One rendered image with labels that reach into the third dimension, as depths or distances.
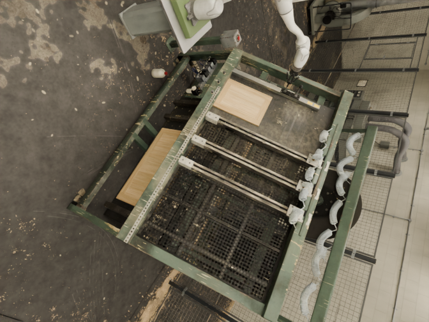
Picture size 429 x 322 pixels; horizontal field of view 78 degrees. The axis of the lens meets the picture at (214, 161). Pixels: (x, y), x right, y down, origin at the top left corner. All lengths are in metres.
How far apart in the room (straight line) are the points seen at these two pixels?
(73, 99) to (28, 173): 0.73
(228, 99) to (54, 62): 1.54
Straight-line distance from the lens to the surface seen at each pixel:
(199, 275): 2.14
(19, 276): 2.99
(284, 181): 2.35
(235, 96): 2.72
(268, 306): 2.17
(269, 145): 2.45
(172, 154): 2.35
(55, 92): 2.67
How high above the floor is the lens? 2.44
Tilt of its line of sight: 34 degrees down
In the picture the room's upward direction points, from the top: 103 degrees clockwise
